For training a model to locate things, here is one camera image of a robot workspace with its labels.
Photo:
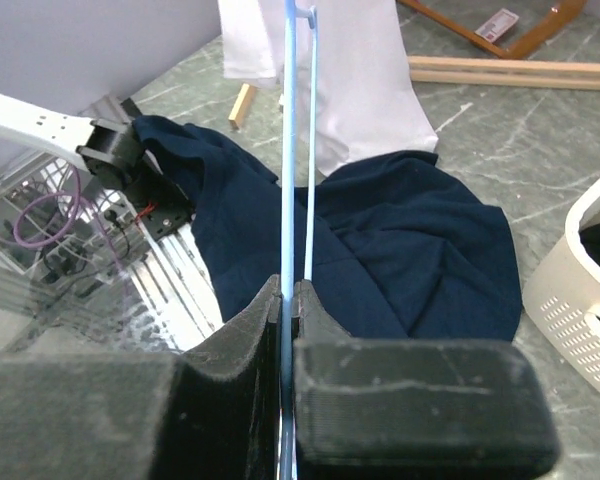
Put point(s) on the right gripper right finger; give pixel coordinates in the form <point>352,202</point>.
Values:
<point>414,409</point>

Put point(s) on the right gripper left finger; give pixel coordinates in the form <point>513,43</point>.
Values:
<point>210,413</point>

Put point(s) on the navy blue t shirt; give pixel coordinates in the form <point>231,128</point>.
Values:
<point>401,248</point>

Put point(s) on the white t shirt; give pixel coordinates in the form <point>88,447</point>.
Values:
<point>366,105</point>

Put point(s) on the blue hanger of navy shirt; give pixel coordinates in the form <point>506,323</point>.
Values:
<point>287,249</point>

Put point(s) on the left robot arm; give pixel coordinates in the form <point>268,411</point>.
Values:
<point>111,151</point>

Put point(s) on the cream laundry basket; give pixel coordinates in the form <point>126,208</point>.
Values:
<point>562,296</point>

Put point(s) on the wooden clothes rack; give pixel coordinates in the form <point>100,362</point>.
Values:
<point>506,73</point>

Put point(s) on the red white card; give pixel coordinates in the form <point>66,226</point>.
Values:
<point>497,25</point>

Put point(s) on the wooden shoe shelf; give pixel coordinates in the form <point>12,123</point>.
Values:
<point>559,15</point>

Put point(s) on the aluminium rail frame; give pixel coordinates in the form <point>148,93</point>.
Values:
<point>79,271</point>

